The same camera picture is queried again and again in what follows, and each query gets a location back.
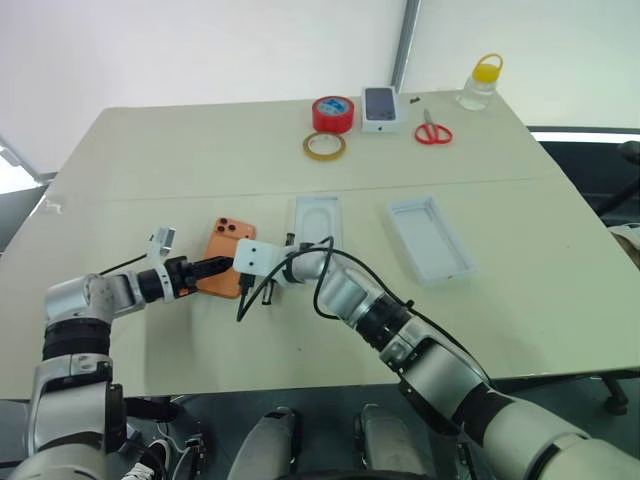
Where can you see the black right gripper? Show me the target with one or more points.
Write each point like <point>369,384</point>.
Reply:
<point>247,284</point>

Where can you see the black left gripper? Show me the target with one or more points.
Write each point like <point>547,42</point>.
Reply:
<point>181,280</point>

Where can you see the orange smartphone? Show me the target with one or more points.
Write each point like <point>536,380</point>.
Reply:
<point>222,240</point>

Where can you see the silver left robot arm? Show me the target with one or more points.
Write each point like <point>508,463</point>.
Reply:
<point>75,350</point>

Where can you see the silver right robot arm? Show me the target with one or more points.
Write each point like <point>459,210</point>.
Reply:
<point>430,360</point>

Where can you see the white phone box base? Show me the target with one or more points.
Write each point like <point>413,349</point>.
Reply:
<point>316,220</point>

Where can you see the white phone box lid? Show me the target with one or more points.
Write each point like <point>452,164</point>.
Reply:
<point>430,240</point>

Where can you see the closed white phone box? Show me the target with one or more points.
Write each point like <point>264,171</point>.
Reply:
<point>381,107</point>

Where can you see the clear jar with yellow lid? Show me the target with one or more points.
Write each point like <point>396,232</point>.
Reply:
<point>477,90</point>

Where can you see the clear yellowish tape roll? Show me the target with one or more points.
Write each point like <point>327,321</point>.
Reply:
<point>306,146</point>

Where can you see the grey rounded robot leg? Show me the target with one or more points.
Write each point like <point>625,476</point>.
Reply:
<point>387,445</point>
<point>265,445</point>

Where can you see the red tape roll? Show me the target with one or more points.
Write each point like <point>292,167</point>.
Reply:
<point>332,116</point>

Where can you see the black and white shoe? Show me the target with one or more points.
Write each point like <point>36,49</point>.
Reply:
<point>150,460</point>

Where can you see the grey metal pole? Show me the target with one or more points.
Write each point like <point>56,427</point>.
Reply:
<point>405,45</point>

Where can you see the black table clamp foot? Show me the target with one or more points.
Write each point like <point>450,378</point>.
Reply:
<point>615,397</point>

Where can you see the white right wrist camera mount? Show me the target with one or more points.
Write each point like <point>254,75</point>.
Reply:
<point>255,257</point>

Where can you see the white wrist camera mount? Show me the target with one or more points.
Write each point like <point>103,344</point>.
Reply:
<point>164,240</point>
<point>255,257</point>

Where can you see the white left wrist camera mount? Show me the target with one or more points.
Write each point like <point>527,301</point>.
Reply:
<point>164,240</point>

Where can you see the black bracket under table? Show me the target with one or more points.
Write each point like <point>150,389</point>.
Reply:
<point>150,410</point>

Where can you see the white frame bar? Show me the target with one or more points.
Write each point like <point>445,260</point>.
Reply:
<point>20,160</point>

